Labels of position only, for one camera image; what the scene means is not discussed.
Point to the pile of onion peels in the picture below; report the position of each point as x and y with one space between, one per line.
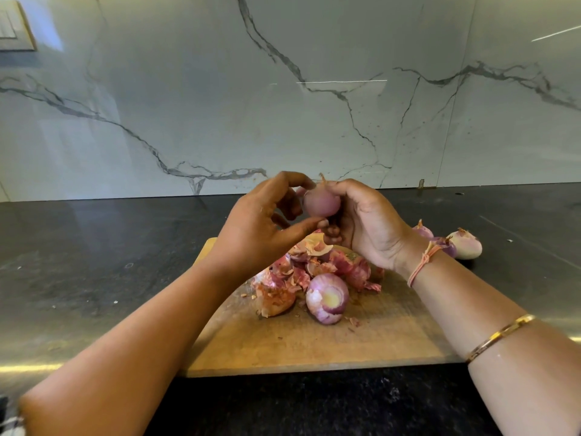
289 269

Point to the black white plaid sleeve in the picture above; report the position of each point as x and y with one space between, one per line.
11 424

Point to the white wall switch plate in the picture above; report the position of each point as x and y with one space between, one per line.
13 24

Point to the person's left forearm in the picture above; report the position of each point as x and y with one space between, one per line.
118 358

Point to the brownish red onion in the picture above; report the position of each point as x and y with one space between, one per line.
465 244

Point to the red onion with pale patch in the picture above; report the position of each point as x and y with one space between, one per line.
327 298

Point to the person's left hand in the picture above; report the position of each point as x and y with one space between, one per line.
250 233

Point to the gold bangle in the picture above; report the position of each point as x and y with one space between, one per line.
501 338

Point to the person's right hand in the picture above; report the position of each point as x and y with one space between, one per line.
377 224

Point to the person's right forearm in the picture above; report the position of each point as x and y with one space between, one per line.
497 340

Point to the wooden cutting board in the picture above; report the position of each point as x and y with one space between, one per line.
263 345

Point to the small brown wall-edge object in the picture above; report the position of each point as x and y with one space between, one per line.
420 185

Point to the small red onion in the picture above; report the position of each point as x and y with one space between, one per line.
423 231

